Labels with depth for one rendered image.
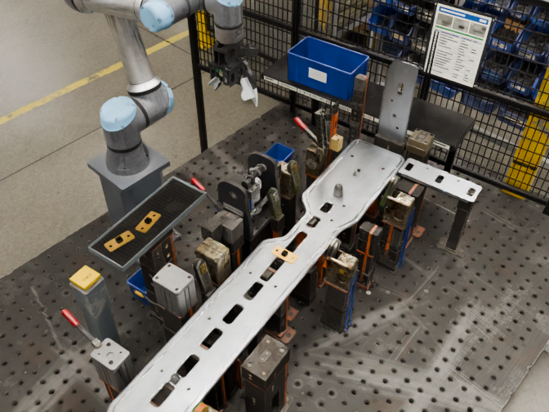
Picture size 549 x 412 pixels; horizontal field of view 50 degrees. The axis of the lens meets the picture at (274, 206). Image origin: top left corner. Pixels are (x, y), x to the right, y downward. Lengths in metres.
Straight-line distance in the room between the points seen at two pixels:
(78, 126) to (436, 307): 2.83
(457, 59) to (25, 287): 1.83
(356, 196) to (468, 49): 0.72
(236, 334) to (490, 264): 1.11
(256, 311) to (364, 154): 0.82
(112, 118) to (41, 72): 2.98
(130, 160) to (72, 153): 2.01
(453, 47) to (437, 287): 0.91
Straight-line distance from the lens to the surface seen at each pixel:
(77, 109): 4.41
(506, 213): 2.64
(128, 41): 1.98
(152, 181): 2.11
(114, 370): 1.65
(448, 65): 2.46
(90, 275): 1.71
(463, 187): 2.23
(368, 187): 2.15
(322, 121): 2.14
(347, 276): 1.86
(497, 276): 2.39
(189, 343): 1.72
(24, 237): 3.57
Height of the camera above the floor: 2.44
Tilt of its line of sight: 45 degrees down
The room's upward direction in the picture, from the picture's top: 1 degrees clockwise
